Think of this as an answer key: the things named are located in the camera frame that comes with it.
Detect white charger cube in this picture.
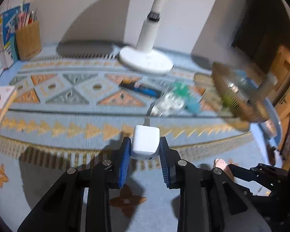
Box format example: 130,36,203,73
131,117,160,161

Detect dark wooden cabinet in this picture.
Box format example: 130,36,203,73
232,0,290,107

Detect bunch of pens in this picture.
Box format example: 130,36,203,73
14,3,38,31

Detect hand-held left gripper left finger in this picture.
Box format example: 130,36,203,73
17,136,132,232

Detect clear bag with green item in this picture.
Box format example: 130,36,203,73
170,81,201,114

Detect person's right hand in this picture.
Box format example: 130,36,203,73
214,158,235,182

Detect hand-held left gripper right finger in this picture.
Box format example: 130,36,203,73
159,136,273,232

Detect row of standing books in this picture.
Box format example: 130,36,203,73
0,0,31,83

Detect small gold grille fan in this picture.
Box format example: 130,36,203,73
211,61,279,138

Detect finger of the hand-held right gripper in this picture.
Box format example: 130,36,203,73
228,164,257,184

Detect white desk lamp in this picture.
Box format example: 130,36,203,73
118,0,174,75

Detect patterned blue table mat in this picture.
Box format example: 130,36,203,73
0,46,281,232

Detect clear plastic wrapper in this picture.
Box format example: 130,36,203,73
150,93,186,118

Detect black and blue marker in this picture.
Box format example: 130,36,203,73
118,80,163,98

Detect woven brown pen holder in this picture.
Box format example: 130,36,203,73
15,20,42,61

